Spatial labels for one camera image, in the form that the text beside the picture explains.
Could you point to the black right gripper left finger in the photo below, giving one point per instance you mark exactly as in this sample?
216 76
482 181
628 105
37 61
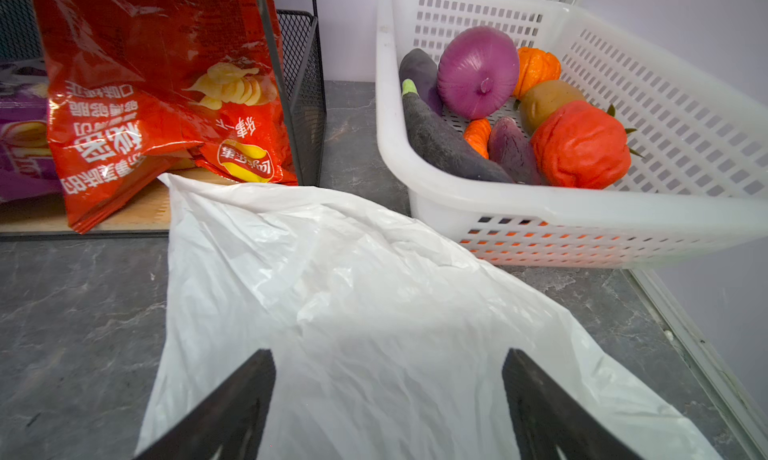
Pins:
229 423

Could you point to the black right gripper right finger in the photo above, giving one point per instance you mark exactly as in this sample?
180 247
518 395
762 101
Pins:
548 423

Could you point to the white plastic grocery bag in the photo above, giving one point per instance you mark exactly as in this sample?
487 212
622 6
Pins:
388 338

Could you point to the red tomato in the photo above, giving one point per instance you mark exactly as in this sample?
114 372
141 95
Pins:
581 146

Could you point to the purple sweet potato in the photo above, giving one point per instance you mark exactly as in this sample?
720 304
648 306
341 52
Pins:
511 150

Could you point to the white plastic vegetable basket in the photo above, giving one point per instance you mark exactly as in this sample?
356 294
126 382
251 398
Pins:
698 183

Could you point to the orange carrot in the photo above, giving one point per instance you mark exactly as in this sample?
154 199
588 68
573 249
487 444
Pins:
477 135

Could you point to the brown potato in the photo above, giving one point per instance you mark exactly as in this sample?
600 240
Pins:
543 100

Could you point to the purple snack bag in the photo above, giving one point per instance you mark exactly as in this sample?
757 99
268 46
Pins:
27 165

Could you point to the orange pumpkin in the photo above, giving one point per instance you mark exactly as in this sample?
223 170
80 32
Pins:
536 66

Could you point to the purple onion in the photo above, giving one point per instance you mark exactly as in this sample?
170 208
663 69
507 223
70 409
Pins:
478 72

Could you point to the red chips bag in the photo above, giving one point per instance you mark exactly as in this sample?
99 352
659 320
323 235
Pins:
136 86

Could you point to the black mesh wooden shelf rack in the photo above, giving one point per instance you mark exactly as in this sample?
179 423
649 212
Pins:
148 213

